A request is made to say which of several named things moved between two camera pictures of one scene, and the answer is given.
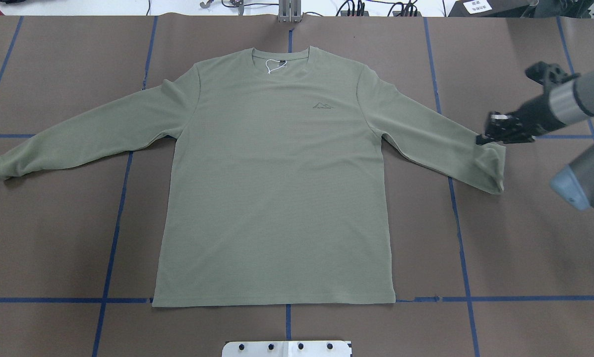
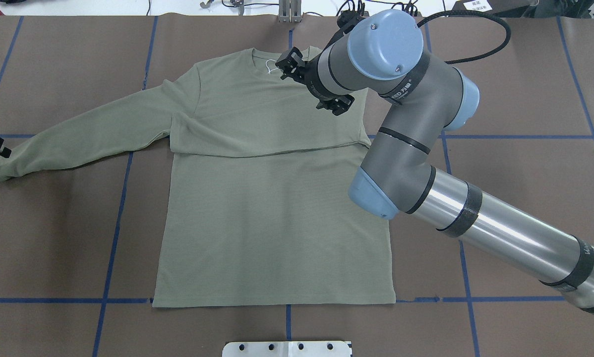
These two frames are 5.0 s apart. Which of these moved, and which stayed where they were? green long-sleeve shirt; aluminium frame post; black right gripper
Moved: black right gripper
Stayed: green long-sleeve shirt; aluminium frame post
